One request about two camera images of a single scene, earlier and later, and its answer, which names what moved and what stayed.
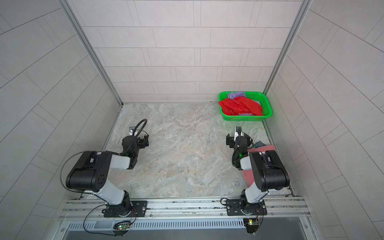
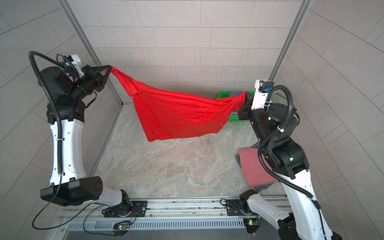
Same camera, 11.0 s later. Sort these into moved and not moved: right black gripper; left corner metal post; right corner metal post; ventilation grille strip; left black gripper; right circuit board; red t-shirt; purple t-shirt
Moved: right black gripper; red t-shirt; left black gripper
Not moved: purple t-shirt; right circuit board; ventilation grille strip; right corner metal post; left corner metal post
